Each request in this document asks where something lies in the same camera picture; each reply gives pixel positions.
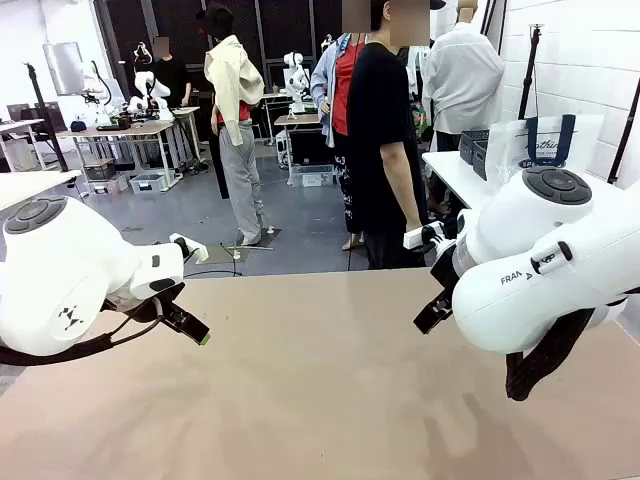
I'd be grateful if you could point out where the black slanted pole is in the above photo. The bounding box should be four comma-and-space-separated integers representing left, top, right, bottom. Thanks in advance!
606, 76, 640, 185

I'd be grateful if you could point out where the background wooden work table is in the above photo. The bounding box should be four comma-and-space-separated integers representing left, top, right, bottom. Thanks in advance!
56, 105, 202, 194

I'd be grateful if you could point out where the person's right forearm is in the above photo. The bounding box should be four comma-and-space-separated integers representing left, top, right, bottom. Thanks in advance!
379, 142, 425, 230

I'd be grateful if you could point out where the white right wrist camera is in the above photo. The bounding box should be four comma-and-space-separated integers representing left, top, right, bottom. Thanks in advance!
403, 221, 447, 250

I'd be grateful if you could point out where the mannequin with cream hoodie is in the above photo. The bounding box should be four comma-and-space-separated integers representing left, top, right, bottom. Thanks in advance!
195, 2, 267, 247

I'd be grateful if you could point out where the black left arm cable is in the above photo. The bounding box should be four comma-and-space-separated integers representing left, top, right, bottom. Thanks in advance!
0, 294, 167, 367

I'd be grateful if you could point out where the clear storage bin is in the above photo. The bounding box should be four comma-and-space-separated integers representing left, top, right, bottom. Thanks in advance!
128, 172, 167, 196
288, 163, 336, 189

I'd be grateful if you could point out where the grey whiteboard panel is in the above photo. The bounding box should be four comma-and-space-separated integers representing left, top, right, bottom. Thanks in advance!
41, 41, 87, 97

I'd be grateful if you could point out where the person in black t-shirt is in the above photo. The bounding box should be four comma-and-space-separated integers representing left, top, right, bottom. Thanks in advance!
346, 0, 447, 271

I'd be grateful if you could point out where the clear navy-handled shopping bag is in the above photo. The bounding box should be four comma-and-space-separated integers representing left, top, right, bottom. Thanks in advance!
484, 113, 607, 187

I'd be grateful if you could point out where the mannequin with red top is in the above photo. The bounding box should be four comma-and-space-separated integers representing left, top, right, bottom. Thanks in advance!
309, 32, 369, 252

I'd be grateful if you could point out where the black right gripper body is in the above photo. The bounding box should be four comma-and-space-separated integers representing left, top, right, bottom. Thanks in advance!
429, 243, 459, 301

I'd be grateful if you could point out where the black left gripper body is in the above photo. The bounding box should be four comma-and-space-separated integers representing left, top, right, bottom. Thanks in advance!
130, 282, 187, 322

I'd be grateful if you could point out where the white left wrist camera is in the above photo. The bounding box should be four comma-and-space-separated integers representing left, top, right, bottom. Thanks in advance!
168, 233, 209, 265

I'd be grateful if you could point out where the black tripod stand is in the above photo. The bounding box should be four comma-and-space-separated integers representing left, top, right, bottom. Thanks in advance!
516, 22, 546, 122
22, 61, 70, 174

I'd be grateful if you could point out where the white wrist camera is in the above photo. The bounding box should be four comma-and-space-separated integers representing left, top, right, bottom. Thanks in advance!
168, 233, 209, 265
403, 221, 447, 250

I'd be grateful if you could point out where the white side table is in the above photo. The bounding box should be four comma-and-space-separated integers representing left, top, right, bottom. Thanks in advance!
421, 149, 640, 211

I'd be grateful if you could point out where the background person in black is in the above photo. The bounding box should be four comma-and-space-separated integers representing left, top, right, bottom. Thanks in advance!
151, 35, 195, 109

